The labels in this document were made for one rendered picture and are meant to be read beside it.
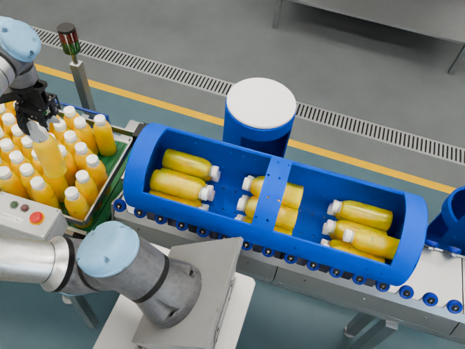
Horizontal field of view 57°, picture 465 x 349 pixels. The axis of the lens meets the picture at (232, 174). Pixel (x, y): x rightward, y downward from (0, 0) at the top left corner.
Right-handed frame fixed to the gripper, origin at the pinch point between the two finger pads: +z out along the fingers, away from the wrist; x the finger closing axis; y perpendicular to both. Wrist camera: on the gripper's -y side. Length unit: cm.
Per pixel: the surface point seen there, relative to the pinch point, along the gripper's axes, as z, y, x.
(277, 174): 7, 66, 14
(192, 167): 18.8, 38.8, 16.3
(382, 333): 76, 122, 5
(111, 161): 40.1, 3.3, 23.2
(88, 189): 26.4, 7.9, 1.6
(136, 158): 8.5, 25.0, 6.4
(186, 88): 129, -19, 161
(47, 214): 20.2, 4.1, -13.5
